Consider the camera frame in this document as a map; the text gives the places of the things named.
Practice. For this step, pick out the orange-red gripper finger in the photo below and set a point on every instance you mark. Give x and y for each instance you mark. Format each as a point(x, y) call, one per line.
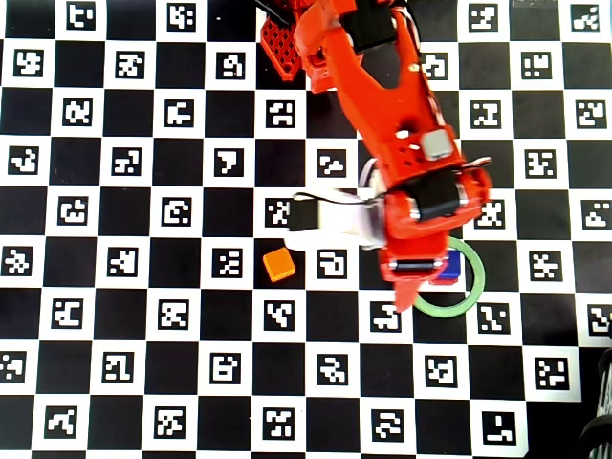
point(406, 291)

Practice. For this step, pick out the orange-red gripper body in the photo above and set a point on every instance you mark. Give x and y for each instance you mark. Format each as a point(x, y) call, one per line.
point(414, 266)

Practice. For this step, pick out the blue cube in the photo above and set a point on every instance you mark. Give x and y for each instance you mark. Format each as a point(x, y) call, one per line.
point(454, 268)

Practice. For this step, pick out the orange-red robot arm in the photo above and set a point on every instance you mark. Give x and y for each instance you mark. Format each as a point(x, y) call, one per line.
point(373, 105)

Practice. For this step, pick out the orange cube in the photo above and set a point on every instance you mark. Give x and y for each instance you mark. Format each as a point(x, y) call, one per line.
point(278, 264)

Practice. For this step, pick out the small grey square block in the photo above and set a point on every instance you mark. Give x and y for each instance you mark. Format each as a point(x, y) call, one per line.
point(436, 145)

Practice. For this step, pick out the black white marker checkerboard mat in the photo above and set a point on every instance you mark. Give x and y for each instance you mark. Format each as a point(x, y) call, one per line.
point(122, 315)

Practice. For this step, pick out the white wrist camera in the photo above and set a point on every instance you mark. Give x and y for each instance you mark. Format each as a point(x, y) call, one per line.
point(334, 220)

